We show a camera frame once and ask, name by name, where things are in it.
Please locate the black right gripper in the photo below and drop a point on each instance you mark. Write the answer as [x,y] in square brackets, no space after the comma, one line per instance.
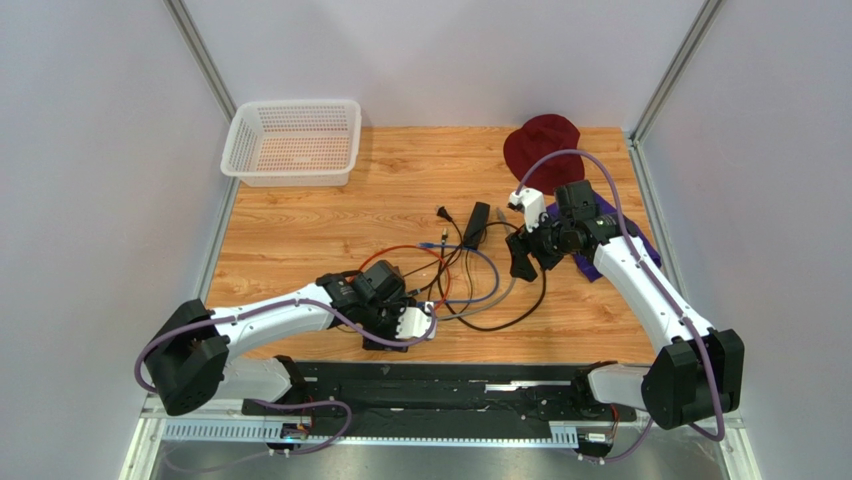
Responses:
[533,242]

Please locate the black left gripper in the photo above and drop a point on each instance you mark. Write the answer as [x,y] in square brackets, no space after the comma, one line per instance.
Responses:
[391,332]

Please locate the black network switch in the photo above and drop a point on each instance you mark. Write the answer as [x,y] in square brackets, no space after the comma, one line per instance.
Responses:
[383,345]

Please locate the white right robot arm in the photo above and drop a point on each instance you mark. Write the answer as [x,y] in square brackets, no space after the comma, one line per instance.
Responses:
[697,372]

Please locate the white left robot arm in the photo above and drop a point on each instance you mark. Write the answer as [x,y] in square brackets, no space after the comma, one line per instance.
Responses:
[198,355]

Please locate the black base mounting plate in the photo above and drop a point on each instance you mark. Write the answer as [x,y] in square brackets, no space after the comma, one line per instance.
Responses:
[445,401]

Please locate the dark red bucket hat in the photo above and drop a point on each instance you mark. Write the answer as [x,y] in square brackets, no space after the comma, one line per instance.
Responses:
[538,137]

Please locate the white plastic basket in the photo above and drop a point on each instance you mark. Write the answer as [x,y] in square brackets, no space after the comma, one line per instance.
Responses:
[293,143]

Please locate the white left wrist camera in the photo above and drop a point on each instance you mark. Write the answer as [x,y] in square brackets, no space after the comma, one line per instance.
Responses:
[417,322]

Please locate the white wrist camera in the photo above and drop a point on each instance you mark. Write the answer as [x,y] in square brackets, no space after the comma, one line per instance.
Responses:
[417,322]
[531,204]

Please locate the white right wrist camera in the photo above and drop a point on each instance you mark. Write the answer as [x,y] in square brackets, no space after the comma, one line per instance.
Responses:
[531,204]

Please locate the aluminium frame rail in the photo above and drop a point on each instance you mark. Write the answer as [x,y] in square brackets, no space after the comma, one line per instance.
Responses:
[232,438]

